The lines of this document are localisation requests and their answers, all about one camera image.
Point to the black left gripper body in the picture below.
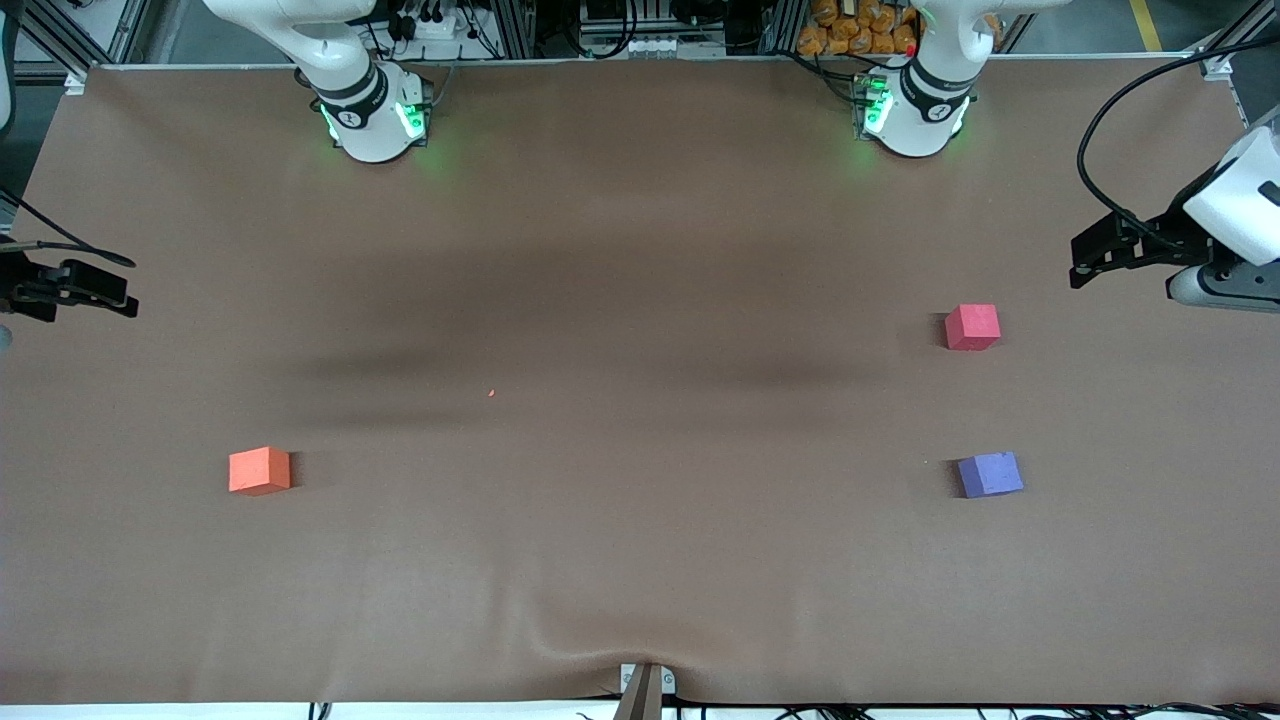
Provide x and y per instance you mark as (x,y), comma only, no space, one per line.
(1168,237)

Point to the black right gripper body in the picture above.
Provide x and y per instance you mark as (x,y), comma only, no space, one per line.
(22,285)

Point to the orange foam block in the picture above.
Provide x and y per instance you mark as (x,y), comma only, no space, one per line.
(258,472)

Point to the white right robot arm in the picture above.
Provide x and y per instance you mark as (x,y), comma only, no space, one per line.
(360,90)

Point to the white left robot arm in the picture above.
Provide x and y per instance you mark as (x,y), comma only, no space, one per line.
(925,100)

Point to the red foam block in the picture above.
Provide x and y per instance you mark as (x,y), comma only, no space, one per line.
(972,327)

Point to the purple foam block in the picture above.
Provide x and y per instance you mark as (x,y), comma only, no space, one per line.
(990,475)

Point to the pile of orange objects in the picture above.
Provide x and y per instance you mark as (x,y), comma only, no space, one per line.
(855,28)

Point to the white power strip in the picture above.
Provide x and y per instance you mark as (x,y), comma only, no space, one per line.
(430,25)

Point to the brown table cover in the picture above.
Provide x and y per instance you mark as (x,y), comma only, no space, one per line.
(640,250)

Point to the grey electronics box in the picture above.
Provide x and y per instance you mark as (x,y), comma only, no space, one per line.
(650,30)

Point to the aluminium frame profile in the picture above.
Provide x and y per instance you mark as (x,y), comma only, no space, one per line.
(70,35)

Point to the metal table clamp bracket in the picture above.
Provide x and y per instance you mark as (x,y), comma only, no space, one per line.
(645,690)

